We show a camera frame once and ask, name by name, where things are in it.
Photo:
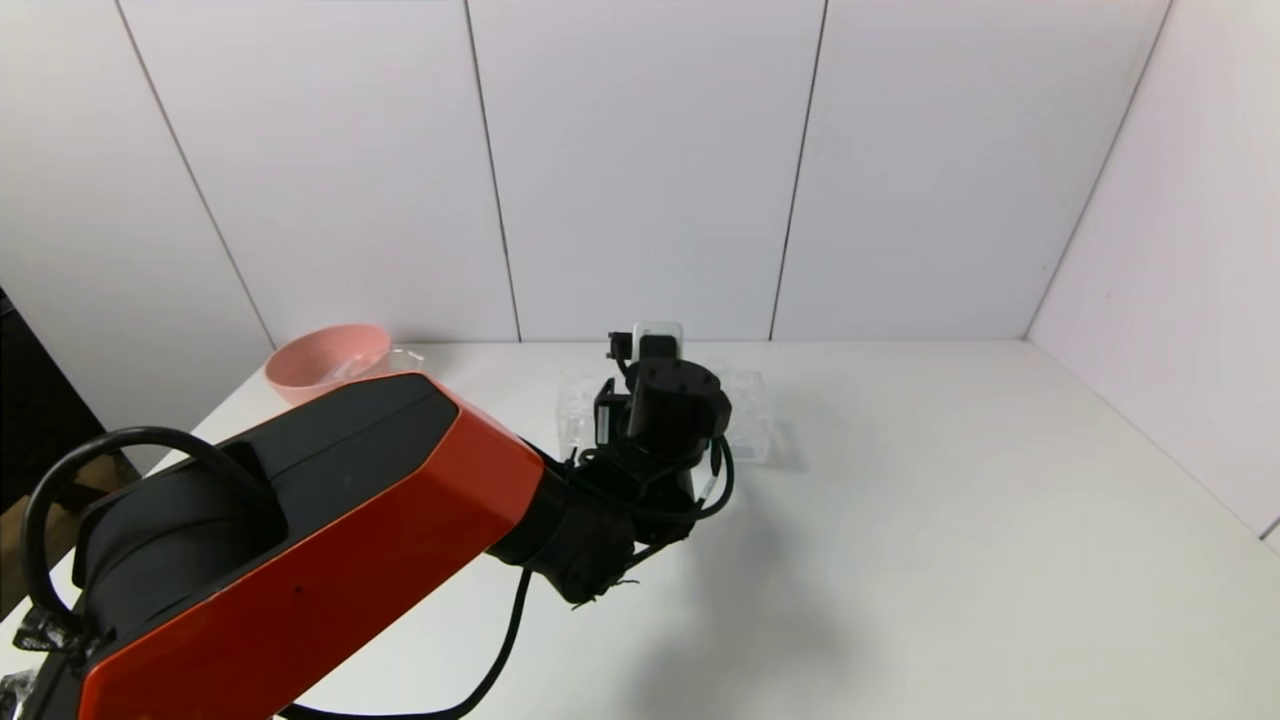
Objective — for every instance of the clear acrylic test tube rack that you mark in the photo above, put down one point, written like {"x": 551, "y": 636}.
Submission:
{"x": 750, "y": 430}

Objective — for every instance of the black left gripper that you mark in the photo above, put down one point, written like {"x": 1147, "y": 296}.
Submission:
{"x": 606, "y": 417}

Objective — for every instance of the clear glass beaker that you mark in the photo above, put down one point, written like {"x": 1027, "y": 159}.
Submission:
{"x": 410, "y": 360}

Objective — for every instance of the pink plastic bowl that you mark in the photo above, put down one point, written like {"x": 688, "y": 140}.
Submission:
{"x": 320, "y": 362}

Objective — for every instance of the white wrist camera black mount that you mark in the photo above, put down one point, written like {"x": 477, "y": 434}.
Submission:
{"x": 660, "y": 333}

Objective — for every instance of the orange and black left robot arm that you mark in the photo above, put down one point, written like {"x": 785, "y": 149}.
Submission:
{"x": 330, "y": 530}

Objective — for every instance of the dark background furniture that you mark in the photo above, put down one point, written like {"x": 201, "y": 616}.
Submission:
{"x": 35, "y": 400}

